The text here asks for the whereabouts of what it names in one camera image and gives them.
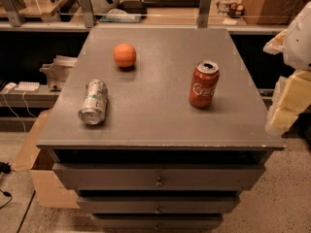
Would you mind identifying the black tray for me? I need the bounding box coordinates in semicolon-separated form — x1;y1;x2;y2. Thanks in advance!
118;0;147;16

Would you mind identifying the orange fruit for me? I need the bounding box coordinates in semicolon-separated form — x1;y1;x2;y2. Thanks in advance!
113;44;136;68

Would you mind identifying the clear plastic container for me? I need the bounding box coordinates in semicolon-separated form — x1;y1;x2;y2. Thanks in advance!
100;9;142;23

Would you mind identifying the silver 7up can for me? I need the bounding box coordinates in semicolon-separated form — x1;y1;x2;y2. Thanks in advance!
78;79;108;125

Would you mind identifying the white power strip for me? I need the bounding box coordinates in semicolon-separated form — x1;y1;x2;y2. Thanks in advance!
15;82;40;92

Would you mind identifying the cardboard box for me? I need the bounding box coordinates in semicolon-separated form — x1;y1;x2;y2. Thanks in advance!
14;110;79;209

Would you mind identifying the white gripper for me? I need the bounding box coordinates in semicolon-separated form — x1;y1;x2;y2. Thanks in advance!
263;2;311;135

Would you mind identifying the glass jar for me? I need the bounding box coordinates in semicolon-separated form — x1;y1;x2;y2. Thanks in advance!
218;0;231;16

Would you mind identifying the black keyboard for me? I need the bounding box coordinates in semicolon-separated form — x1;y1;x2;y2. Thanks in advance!
143;0;200;8

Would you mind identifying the grey drawer cabinet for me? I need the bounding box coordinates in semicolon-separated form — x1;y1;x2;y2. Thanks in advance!
38;27;283;229

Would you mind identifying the beige plastic part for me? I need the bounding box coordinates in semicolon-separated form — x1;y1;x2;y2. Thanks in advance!
40;55;77;90

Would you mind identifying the red coke can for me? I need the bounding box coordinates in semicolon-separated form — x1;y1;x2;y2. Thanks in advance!
189;60;220;109

